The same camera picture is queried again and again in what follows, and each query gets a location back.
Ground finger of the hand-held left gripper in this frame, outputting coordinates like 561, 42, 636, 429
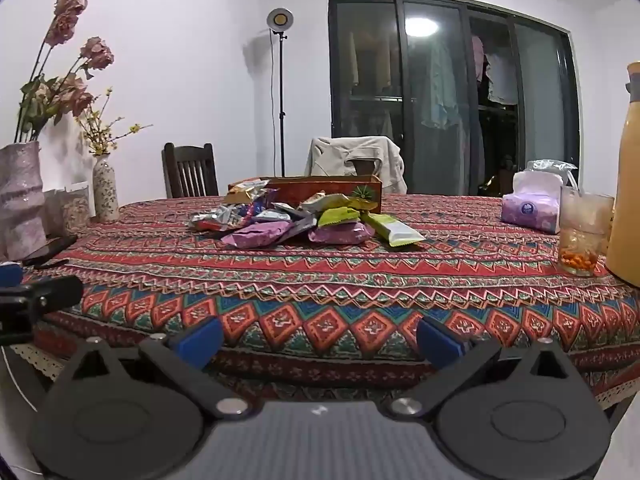
0, 262, 24, 291
0, 275, 84, 347

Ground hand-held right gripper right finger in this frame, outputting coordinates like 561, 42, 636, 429
387, 316, 593, 420

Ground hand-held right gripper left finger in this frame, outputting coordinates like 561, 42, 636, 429
50, 316, 253, 420

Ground heap of assorted snack packets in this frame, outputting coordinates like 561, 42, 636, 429
189, 181, 381, 250

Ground pink snack packet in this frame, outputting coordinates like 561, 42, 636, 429
220, 220, 294, 249
308, 222, 376, 246

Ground lime green snack packet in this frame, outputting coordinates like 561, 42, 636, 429
318, 206, 363, 229

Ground orange cardboard box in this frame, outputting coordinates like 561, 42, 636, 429
228, 175, 383, 216

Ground large pink textured vase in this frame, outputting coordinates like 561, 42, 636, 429
0, 141, 48, 262

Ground small floral vase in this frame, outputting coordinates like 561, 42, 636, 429
92, 154, 121, 222

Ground long green white snack packet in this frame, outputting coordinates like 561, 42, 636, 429
366, 213, 426, 248

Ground yellow flower twigs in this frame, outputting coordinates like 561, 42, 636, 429
75, 87, 154, 157

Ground purple tissue pack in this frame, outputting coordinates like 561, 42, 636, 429
501, 170, 564, 235

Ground dark wooden chair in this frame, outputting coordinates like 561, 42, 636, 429
161, 142, 220, 199

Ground glass cup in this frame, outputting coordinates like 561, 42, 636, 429
558, 185, 615, 277

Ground clear plastic bag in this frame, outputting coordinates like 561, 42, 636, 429
525, 159, 579, 186

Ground beige jacket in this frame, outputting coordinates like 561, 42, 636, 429
305, 136, 409, 195

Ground yellow thermos bottle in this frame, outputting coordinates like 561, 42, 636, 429
605, 61, 640, 289

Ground light blue hanging garment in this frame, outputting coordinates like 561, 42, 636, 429
422, 35, 472, 129

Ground black sliding glass door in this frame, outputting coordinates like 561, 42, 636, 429
327, 0, 584, 199

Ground white hanging garment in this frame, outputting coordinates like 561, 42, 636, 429
486, 51, 519, 106

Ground dried pink rose bouquet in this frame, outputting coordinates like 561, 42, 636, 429
14, 0, 115, 143

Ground pink hanging garment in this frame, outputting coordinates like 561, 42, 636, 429
471, 35, 486, 84

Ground ring light on stand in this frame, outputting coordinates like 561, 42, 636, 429
266, 7, 294, 179

